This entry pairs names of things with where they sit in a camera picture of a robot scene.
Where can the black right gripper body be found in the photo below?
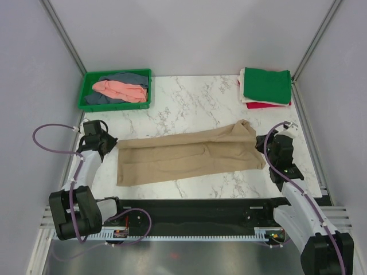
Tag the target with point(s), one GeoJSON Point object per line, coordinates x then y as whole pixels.
{"type": "Point", "coordinates": [270, 140]}

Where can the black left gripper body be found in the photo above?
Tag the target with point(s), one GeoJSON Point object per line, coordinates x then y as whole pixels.
{"type": "Point", "coordinates": [102, 136]}

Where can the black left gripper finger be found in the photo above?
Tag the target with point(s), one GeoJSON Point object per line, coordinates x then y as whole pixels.
{"type": "Point", "coordinates": [109, 142]}
{"type": "Point", "coordinates": [103, 151]}

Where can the beige t shirt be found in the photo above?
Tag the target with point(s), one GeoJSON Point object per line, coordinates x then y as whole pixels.
{"type": "Point", "coordinates": [158, 159]}

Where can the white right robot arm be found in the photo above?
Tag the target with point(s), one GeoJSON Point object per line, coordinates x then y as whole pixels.
{"type": "Point", "coordinates": [295, 217]}

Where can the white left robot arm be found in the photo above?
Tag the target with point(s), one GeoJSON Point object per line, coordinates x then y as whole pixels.
{"type": "Point", "coordinates": [75, 211]}

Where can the blue grey t shirt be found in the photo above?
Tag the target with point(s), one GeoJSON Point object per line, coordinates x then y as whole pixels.
{"type": "Point", "coordinates": [96, 98]}

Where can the folded red t shirt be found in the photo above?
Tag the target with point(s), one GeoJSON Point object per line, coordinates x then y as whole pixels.
{"type": "Point", "coordinates": [255, 104]}

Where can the green plastic bin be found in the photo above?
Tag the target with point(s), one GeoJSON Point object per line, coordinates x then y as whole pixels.
{"type": "Point", "coordinates": [93, 77]}

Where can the salmon pink t shirt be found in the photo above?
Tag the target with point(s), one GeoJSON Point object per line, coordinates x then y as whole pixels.
{"type": "Point", "coordinates": [130, 93]}

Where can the folded green t shirt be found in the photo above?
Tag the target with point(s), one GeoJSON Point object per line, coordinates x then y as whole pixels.
{"type": "Point", "coordinates": [266, 84]}

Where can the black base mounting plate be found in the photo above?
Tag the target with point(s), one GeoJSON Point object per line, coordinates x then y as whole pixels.
{"type": "Point", "coordinates": [200, 215]}

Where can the folded cream t shirt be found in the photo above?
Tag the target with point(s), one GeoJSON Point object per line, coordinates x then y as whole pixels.
{"type": "Point", "coordinates": [242, 86]}

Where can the right aluminium frame post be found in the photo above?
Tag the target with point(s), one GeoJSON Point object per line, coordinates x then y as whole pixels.
{"type": "Point", "coordinates": [329, 16]}

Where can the aluminium frame post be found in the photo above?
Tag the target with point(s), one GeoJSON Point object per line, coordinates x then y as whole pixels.
{"type": "Point", "coordinates": [58, 25]}
{"type": "Point", "coordinates": [329, 16]}

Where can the white slotted cable duct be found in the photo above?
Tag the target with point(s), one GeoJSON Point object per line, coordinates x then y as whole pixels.
{"type": "Point", "coordinates": [257, 234]}

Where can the aluminium front frame rail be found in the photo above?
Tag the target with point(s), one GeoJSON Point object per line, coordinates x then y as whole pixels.
{"type": "Point", "coordinates": [337, 215]}

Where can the left aluminium frame post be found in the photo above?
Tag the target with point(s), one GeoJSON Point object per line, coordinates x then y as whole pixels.
{"type": "Point", "coordinates": [58, 25]}

